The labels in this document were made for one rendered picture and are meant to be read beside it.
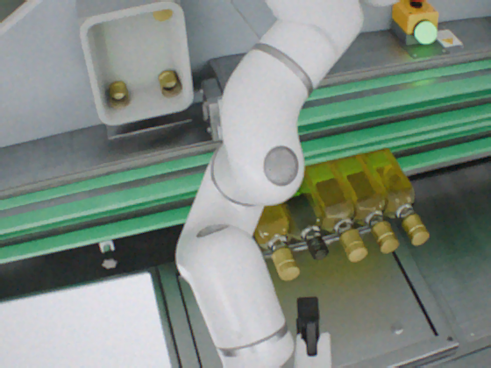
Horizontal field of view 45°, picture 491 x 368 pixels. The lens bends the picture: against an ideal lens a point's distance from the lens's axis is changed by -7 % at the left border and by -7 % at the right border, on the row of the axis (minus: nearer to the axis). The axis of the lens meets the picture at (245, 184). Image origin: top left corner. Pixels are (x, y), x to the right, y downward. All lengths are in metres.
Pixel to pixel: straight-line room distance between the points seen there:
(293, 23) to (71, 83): 0.59
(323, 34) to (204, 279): 0.29
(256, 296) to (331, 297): 0.49
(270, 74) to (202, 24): 0.51
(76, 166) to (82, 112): 0.12
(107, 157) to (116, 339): 0.33
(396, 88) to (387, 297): 0.38
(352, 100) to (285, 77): 0.45
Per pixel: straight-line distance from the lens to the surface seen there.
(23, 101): 1.22
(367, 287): 1.17
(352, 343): 1.10
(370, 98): 1.13
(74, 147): 1.21
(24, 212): 1.15
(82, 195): 1.14
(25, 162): 1.22
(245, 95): 0.66
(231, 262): 0.66
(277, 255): 1.03
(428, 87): 1.18
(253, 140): 0.64
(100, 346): 1.13
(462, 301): 1.22
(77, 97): 1.22
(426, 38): 1.23
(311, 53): 0.70
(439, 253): 1.29
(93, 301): 1.19
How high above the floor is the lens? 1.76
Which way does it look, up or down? 45 degrees down
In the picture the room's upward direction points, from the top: 159 degrees clockwise
